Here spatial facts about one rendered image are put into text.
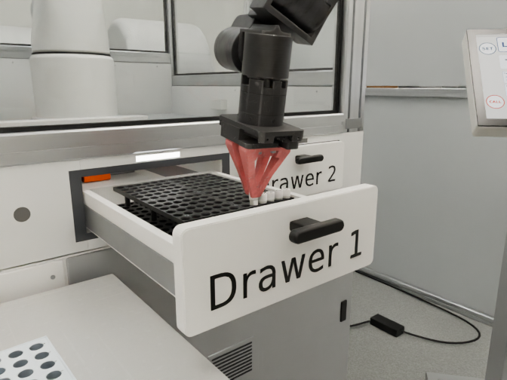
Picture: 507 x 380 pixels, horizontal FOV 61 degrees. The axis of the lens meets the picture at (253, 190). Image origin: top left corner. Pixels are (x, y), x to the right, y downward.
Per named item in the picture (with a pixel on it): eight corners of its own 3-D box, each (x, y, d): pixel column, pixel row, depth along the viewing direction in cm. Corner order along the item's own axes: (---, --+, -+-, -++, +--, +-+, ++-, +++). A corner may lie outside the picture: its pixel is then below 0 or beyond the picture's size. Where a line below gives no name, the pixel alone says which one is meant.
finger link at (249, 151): (242, 206, 53) (249, 132, 50) (215, 188, 59) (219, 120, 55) (286, 200, 57) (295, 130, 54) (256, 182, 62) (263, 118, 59)
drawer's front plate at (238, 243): (373, 263, 58) (379, 185, 56) (185, 340, 41) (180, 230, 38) (362, 259, 60) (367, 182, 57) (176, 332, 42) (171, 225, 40)
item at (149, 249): (355, 252, 58) (357, 209, 57) (190, 312, 43) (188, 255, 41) (200, 194, 89) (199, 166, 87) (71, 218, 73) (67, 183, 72)
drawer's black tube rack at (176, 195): (293, 240, 62) (293, 197, 60) (185, 272, 51) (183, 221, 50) (209, 206, 79) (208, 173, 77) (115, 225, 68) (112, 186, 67)
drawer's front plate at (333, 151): (342, 187, 102) (345, 141, 99) (245, 208, 84) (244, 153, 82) (336, 185, 103) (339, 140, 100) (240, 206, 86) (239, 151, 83)
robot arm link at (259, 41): (259, 22, 46) (303, 28, 49) (233, 21, 52) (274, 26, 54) (253, 87, 49) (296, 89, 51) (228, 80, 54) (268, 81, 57)
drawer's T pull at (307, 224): (345, 231, 47) (345, 219, 47) (295, 246, 43) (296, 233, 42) (321, 222, 50) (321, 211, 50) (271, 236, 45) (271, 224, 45)
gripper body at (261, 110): (259, 148, 49) (265, 81, 46) (217, 127, 57) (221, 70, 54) (303, 145, 52) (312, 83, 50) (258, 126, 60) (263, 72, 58)
